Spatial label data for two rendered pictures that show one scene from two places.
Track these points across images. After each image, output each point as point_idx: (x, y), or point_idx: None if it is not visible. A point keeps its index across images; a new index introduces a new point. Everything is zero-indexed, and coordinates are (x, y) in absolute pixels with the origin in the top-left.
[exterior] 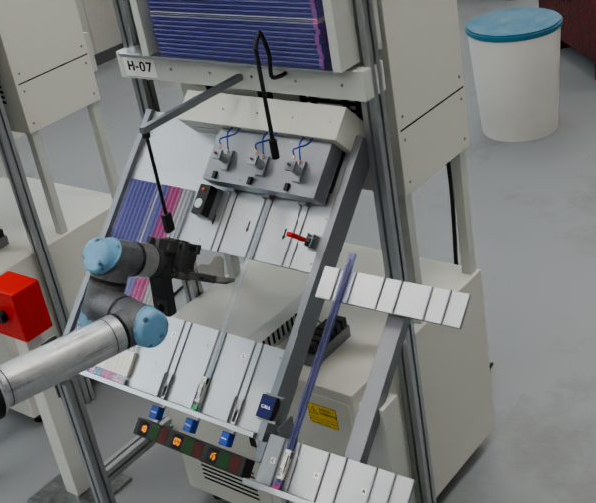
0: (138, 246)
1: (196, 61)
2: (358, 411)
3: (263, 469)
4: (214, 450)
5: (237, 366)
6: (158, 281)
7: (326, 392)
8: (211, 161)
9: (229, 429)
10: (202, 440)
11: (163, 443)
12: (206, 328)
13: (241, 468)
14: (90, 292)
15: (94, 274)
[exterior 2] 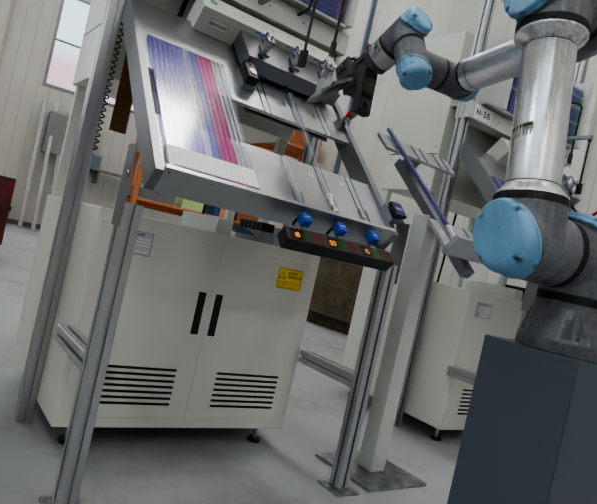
0: (398, 38)
1: None
2: (435, 217)
3: (443, 238)
4: (365, 247)
5: (343, 190)
6: (371, 82)
7: (300, 255)
8: (249, 47)
9: (168, 319)
10: (116, 345)
11: (323, 245)
12: (301, 163)
13: (391, 258)
14: (422, 45)
15: (419, 33)
